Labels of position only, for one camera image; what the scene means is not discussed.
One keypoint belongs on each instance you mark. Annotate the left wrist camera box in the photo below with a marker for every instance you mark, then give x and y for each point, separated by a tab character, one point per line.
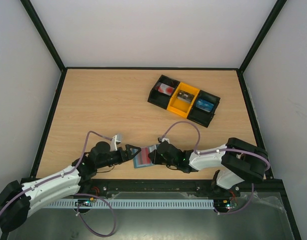
115	141

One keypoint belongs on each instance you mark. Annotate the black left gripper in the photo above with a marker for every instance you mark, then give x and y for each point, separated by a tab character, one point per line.
122	158

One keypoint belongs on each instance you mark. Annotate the light blue slotted cable duct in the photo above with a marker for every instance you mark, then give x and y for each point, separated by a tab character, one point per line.
170	204

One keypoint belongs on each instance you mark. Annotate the blue VIP card stack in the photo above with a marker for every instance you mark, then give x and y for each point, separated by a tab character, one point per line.
204	105

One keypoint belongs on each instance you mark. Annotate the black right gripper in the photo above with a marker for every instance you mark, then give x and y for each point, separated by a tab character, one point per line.
155	156

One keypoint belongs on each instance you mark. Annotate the black frame post right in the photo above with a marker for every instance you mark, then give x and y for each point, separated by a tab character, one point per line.
274	13

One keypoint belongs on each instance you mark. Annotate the black bin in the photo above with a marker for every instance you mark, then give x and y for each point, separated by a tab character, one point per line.
199	116
159	99

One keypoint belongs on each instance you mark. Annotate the teal leather card holder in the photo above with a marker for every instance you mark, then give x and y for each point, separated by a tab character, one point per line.
152	147

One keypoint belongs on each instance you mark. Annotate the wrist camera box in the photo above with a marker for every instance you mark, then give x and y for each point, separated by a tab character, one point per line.
163	139
115	141

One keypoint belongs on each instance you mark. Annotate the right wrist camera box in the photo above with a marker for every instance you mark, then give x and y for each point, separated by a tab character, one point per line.
163	139

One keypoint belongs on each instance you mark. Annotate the black frame post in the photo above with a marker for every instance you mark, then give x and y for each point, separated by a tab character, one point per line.
34	17
274	13

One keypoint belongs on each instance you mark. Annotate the black VIP card stack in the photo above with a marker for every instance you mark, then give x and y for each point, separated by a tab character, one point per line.
185	96

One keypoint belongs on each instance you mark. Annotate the black bin left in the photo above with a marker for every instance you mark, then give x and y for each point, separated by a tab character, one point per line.
159	99

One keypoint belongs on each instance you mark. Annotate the black bin right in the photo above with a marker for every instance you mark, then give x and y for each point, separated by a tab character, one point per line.
199	116

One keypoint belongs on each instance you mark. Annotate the yellow middle bin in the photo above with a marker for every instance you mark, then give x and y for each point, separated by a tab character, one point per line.
178	106

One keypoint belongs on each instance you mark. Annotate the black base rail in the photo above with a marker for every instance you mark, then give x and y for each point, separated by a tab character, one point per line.
199	188

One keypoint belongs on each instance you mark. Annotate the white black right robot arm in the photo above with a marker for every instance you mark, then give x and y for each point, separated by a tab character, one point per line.
240	160

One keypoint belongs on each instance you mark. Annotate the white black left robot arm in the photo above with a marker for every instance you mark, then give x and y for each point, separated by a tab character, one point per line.
18	201

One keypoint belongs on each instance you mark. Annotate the red white card stack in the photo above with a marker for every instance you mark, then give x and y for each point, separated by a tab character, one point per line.
165	89

